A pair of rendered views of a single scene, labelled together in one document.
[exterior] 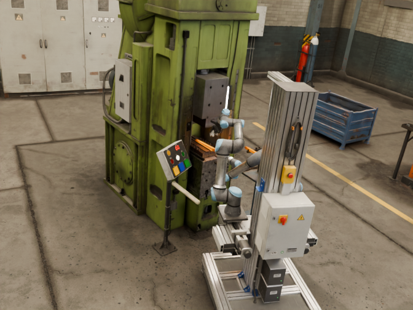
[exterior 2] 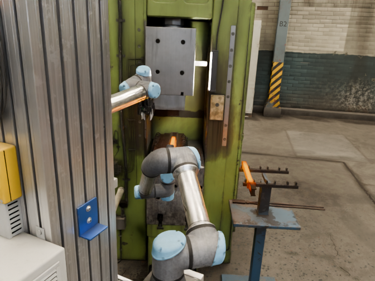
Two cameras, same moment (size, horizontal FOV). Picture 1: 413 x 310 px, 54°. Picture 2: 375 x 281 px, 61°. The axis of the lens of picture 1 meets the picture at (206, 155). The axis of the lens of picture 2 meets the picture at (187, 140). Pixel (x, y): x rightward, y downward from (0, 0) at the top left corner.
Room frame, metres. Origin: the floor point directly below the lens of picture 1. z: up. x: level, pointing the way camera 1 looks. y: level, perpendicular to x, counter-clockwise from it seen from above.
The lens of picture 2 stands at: (2.46, -1.40, 1.72)
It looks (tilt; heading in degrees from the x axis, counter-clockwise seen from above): 18 degrees down; 40
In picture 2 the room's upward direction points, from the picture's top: 2 degrees clockwise
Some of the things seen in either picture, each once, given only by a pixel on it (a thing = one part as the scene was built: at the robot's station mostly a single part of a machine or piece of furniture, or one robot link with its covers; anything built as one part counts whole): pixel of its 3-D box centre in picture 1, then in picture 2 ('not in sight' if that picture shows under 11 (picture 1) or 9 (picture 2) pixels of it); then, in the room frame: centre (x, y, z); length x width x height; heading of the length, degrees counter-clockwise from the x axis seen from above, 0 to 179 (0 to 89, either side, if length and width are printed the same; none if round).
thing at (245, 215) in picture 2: (260, 173); (261, 213); (4.16, -0.64, 0.67); 0.40 x 0.30 x 0.02; 128
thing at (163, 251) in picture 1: (165, 244); not in sight; (3.49, 0.34, 0.05); 0.22 x 0.22 x 0.09; 40
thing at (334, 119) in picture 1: (335, 117); not in sight; (7.45, -2.38, 0.36); 1.20 x 0.80 x 0.72; 36
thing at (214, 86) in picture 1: (206, 91); (178, 59); (4.10, 0.07, 1.56); 0.42 x 0.39 x 0.40; 40
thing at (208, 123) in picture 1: (201, 115); (171, 96); (4.08, 0.10, 1.32); 0.42 x 0.20 x 0.10; 40
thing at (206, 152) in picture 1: (198, 146); (169, 145); (4.08, 0.10, 0.96); 0.42 x 0.20 x 0.09; 40
